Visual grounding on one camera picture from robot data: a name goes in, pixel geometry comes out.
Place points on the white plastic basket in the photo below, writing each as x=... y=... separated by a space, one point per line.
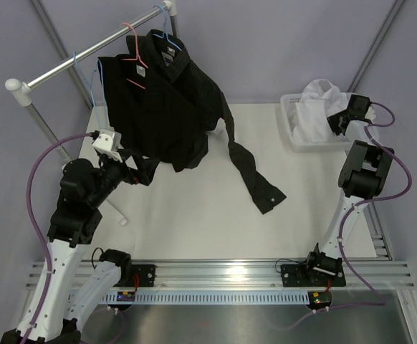
x=301 y=143

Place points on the black striped shirt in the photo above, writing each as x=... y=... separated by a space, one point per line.
x=184 y=77

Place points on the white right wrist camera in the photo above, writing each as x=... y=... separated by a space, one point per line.
x=370 y=114

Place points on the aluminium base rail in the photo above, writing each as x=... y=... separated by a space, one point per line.
x=263 y=274

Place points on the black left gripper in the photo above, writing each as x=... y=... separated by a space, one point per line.
x=145 y=168

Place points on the white slotted cable duct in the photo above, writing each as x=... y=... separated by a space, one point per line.
x=278 y=297

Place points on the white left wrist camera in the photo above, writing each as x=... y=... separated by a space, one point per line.
x=108 y=142

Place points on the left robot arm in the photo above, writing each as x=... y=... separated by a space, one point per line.
x=52 y=316

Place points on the light blue wire hanger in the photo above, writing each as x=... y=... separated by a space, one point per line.
x=99 y=108

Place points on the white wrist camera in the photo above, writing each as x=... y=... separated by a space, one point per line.
x=108 y=142
x=370 y=114

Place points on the white dress shirt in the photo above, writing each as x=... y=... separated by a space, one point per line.
x=319 y=100

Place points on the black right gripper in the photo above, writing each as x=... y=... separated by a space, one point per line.
x=332 y=121

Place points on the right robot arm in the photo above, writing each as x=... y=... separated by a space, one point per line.
x=361 y=179

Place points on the pink wire hanger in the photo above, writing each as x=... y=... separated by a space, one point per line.
x=135 y=53

